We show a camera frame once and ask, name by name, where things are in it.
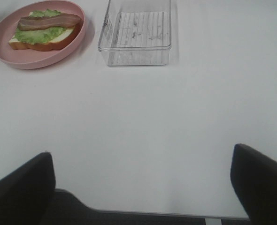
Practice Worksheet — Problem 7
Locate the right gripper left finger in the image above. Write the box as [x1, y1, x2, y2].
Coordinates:
[0, 152, 56, 225]

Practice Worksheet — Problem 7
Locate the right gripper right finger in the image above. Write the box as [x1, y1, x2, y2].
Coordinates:
[230, 143, 277, 225]

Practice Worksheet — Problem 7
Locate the green lettuce leaf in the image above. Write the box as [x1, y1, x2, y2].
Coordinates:
[10, 9, 67, 45]

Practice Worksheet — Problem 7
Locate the bread slice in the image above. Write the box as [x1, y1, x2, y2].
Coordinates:
[8, 21, 82, 52]

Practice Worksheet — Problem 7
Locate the bacon strip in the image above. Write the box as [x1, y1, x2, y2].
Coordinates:
[17, 14, 82, 31]

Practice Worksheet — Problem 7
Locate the pink round plate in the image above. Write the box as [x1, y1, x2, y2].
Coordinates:
[0, 0, 86, 69]

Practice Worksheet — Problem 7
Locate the right clear plastic tray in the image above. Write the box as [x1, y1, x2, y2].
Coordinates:
[98, 0, 171, 66]

